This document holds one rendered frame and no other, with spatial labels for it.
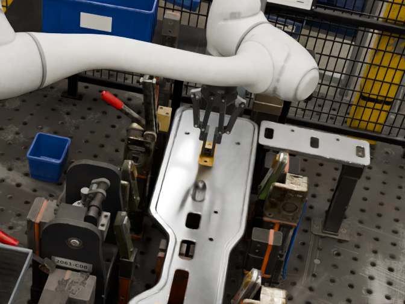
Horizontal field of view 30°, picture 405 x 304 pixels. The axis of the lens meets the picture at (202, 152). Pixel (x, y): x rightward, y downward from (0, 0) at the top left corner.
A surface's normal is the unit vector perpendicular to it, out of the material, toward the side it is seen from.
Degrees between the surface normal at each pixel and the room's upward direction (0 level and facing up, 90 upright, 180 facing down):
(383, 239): 0
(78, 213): 0
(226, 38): 83
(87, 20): 90
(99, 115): 0
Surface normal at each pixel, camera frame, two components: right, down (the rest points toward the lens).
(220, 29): -0.69, 0.37
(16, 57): 0.58, -0.19
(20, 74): 0.64, 0.30
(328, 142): 0.14, -0.74
